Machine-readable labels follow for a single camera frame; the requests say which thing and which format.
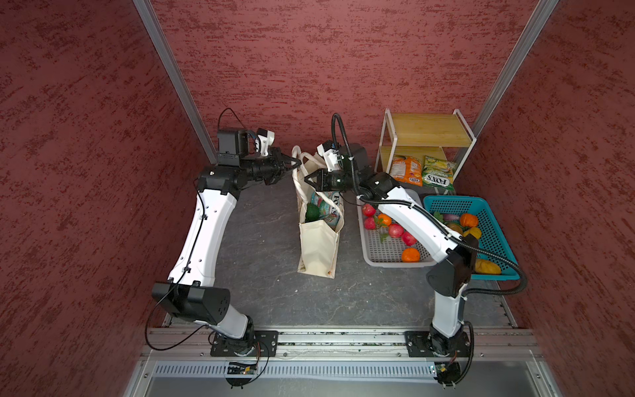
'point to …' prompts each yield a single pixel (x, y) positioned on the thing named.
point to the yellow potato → (484, 266)
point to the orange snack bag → (407, 169)
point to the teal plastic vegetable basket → (492, 241)
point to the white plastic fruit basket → (376, 254)
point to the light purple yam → (448, 217)
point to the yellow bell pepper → (475, 231)
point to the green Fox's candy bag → (438, 173)
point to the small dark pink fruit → (370, 223)
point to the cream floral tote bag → (317, 246)
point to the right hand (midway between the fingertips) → (305, 183)
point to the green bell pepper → (312, 212)
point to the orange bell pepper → (469, 220)
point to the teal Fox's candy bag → (327, 212)
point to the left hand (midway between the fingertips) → (301, 168)
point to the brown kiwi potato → (455, 227)
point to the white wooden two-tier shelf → (422, 135)
